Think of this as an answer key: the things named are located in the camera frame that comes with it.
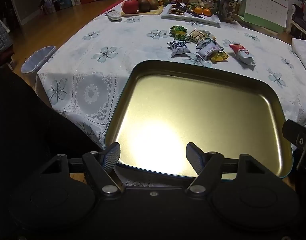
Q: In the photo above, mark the white rectangular plate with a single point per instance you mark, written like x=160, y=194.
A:
x=207, y=18

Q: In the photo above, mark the single orange with leaf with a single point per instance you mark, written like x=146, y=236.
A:
x=198, y=10
x=207, y=12

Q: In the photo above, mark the white floral lace tablecloth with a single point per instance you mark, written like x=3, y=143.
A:
x=100, y=62

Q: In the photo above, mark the red white snack packet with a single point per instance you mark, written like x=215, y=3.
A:
x=241, y=53

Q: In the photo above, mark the dark chocolate packets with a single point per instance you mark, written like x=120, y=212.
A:
x=178, y=8

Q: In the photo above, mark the blue white snack packet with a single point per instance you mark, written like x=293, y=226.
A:
x=179, y=48

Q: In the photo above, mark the brown kiwi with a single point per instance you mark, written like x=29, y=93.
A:
x=144, y=5
x=153, y=3

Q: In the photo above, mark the black knife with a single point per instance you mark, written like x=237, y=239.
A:
x=195, y=13

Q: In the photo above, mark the green foil candy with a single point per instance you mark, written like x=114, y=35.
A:
x=176, y=28

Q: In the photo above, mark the white pink-lettered snack packet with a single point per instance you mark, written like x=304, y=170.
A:
x=209, y=50

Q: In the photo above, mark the brown patterned snack packet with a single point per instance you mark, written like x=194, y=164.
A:
x=196, y=35

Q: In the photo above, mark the gold foil candy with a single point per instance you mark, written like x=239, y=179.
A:
x=219, y=57

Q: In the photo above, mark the patterned brown box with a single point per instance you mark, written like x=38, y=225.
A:
x=227, y=10

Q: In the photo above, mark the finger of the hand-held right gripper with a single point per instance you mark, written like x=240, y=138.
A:
x=296, y=133

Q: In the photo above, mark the grey quilted cushion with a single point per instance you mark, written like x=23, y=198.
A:
x=0, y=40

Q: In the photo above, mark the bin with plastic liner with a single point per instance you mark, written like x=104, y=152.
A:
x=38, y=58

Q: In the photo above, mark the person's black clothing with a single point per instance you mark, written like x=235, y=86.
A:
x=30, y=135

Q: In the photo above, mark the white remote control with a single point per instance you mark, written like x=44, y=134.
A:
x=113, y=15

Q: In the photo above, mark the yellow green snack packet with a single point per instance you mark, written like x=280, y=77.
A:
x=180, y=35

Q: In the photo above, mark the gold metal tin tray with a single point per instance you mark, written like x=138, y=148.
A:
x=192, y=105

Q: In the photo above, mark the red apple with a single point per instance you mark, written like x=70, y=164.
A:
x=130, y=6

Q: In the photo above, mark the blue storage box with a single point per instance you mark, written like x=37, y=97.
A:
x=63, y=2

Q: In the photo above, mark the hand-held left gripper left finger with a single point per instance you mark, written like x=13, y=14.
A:
x=110, y=156

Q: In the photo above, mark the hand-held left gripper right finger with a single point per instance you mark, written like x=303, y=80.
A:
x=194, y=158

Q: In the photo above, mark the white ornate chair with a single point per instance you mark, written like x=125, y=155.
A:
x=300, y=17

